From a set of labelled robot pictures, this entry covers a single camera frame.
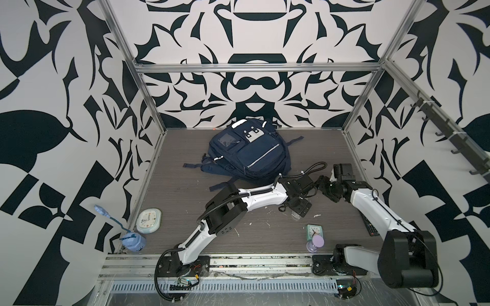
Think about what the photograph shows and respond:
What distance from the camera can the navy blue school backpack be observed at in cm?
98

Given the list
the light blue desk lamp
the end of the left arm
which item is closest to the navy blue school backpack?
the end of the left arm

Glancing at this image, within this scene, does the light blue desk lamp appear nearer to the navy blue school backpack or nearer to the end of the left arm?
the navy blue school backpack

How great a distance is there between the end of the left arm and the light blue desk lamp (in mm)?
601

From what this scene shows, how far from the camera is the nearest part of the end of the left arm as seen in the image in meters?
0.66

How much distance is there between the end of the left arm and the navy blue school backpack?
0.66 feet

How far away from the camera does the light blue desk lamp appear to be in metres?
0.68
